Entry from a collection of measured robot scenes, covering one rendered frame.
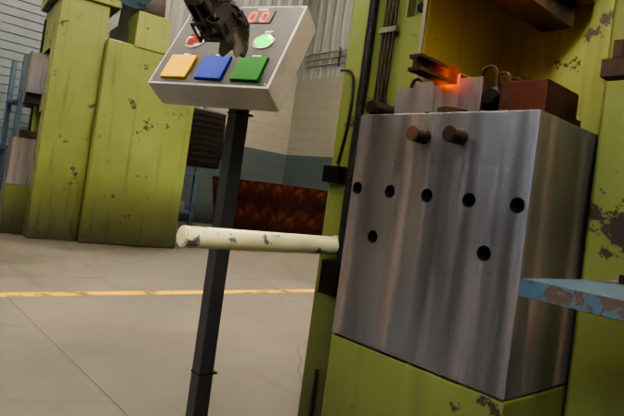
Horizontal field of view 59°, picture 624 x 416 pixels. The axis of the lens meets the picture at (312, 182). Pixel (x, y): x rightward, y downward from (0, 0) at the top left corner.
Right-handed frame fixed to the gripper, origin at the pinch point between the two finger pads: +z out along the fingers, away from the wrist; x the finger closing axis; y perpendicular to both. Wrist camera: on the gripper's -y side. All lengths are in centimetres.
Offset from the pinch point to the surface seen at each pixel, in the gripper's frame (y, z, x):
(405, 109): 7.1, 8.4, 38.0
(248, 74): 3.1, 4.5, 0.9
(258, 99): 6.4, 9.2, 3.1
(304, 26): -16.6, 7.6, 7.0
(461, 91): 7, 2, 49
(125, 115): -176, 258, -322
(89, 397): 73, 81, -60
